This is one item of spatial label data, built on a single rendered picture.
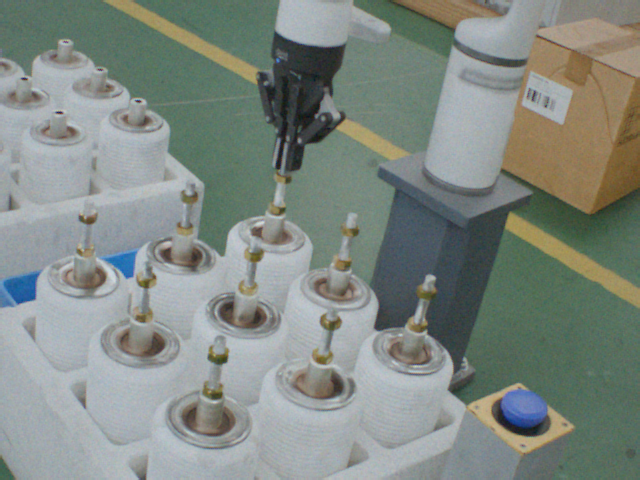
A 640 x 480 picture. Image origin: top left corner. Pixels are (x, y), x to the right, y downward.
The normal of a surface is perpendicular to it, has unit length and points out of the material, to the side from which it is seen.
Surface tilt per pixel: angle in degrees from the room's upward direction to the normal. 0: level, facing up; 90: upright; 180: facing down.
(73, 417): 0
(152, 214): 90
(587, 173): 90
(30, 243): 90
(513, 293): 0
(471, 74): 90
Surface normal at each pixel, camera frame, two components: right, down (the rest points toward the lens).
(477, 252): 0.69, 0.47
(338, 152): 0.18, -0.85
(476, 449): -0.78, 0.18
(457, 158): -0.36, 0.40
